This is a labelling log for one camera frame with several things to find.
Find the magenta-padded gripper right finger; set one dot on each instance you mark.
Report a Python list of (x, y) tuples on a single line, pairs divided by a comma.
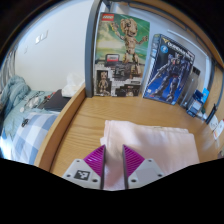
[(136, 168)]

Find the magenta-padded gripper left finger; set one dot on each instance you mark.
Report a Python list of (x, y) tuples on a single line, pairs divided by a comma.
[(90, 168)]

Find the pale pink towel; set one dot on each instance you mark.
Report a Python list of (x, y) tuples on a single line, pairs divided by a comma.
[(156, 143)]

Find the dark laptop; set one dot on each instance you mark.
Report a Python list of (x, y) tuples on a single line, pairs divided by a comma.
[(56, 101)]

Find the bed with blue bedding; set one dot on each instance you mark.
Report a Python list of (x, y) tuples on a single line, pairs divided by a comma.
[(23, 123)]

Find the white mug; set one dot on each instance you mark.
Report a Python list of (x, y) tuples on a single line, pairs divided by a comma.
[(213, 122)]

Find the dark slim bottle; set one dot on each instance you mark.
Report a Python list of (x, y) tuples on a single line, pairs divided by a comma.
[(211, 114)]

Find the light blue orange packet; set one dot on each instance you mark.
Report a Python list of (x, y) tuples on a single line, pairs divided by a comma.
[(205, 94)]

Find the blue robot model box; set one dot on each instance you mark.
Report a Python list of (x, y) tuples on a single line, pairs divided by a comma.
[(168, 70)]

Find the green toy figure box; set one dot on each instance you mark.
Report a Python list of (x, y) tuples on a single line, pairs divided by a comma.
[(120, 53)]

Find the white light switch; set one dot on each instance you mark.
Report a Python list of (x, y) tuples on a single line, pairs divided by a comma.
[(41, 37)]

